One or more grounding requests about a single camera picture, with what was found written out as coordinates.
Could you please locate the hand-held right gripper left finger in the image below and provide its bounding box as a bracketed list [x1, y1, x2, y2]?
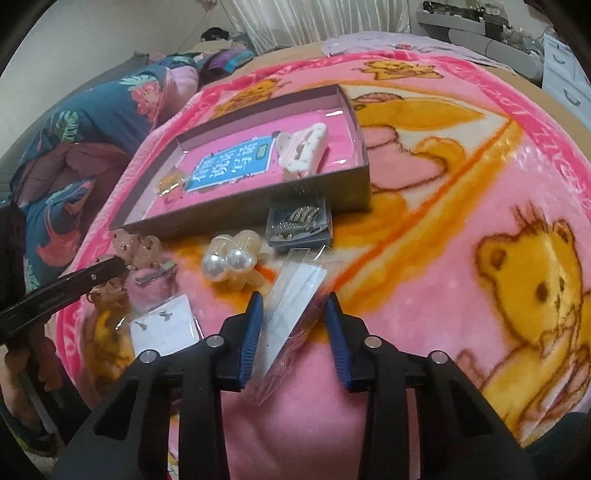
[53, 292, 266, 480]

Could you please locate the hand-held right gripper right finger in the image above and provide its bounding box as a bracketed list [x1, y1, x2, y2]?
[323, 293, 541, 480]

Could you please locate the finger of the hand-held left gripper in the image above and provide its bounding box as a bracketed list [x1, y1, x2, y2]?
[0, 256, 126, 343]

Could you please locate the clear plastic packet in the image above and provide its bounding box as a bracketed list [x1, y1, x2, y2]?
[249, 246, 349, 394]

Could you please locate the pink fuzzy hair clip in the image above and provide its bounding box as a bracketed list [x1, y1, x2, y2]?
[126, 262, 181, 317]

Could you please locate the pink bear hair clip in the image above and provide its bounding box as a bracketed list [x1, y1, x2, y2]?
[112, 229, 163, 273]

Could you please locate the blue packet of hair pins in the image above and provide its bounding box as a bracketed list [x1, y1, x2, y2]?
[265, 193, 334, 254]

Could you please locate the grey shallow box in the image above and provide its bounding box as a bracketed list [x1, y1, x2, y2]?
[108, 84, 372, 240]

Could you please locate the person's left hand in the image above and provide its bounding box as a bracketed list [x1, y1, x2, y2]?
[0, 342, 63, 418]

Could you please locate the white earring card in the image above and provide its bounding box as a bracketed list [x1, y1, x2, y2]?
[128, 294, 205, 357]

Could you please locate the blue floral quilt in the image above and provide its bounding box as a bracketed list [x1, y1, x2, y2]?
[9, 52, 206, 289]

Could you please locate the blue printed card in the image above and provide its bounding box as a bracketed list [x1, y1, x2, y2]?
[185, 134, 278, 193]

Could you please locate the white hair claw clip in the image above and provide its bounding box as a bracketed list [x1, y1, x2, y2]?
[274, 122, 332, 183]

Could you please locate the pink bear printed blanket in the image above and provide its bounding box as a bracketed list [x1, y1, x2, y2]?
[55, 46, 591, 480]

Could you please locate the purple pillow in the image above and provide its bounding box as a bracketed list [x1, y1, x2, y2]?
[202, 45, 257, 75]

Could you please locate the dark cloth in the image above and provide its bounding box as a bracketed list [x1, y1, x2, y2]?
[201, 27, 252, 48]

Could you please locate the lilac sheet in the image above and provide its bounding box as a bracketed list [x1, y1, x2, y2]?
[320, 31, 515, 70]

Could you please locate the white curtain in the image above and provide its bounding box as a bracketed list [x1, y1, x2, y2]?
[221, 0, 409, 52]

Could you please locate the grey shelf unit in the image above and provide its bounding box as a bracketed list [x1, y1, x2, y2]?
[414, 0, 548, 86]

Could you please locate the white drawer cabinet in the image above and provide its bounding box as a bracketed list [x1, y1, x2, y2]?
[541, 33, 591, 121]

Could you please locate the bag of yellow hair ties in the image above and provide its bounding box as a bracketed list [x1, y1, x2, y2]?
[157, 170, 190, 199]

